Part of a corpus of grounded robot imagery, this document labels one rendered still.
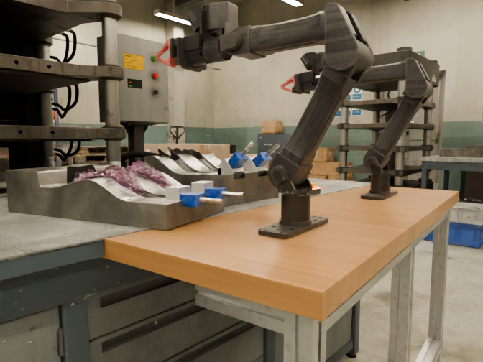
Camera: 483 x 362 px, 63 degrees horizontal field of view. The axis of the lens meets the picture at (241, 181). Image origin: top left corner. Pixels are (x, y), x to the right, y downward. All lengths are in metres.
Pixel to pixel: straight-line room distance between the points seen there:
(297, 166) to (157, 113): 1.31
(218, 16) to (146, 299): 0.67
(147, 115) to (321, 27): 1.31
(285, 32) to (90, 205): 0.57
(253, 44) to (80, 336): 0.70
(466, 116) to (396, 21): 2.13
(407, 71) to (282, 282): 0.94
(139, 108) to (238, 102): 8.03
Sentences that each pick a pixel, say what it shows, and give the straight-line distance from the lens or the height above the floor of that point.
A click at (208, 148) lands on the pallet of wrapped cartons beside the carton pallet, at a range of 5.12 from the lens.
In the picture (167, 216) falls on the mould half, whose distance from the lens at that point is 0.83.
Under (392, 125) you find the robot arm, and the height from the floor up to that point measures 1.03.
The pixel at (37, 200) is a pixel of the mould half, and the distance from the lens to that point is 1.09.
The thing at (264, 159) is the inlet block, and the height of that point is 0.93.
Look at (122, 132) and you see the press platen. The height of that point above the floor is 1.02.
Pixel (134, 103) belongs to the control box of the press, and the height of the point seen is 1.16.
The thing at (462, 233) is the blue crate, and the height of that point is 0.12.
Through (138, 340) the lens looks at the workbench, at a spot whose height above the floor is 0.53.
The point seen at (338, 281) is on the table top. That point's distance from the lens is 0.56.
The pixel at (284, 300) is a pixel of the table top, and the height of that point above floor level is 0.77.
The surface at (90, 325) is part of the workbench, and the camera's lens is 0.92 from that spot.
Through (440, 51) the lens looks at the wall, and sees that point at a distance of 7.77.
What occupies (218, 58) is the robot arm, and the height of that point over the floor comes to 1.18.
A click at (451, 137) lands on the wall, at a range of 7.57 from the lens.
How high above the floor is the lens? 0.99
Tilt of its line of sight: 6 degrees down
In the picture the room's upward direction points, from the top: straight up
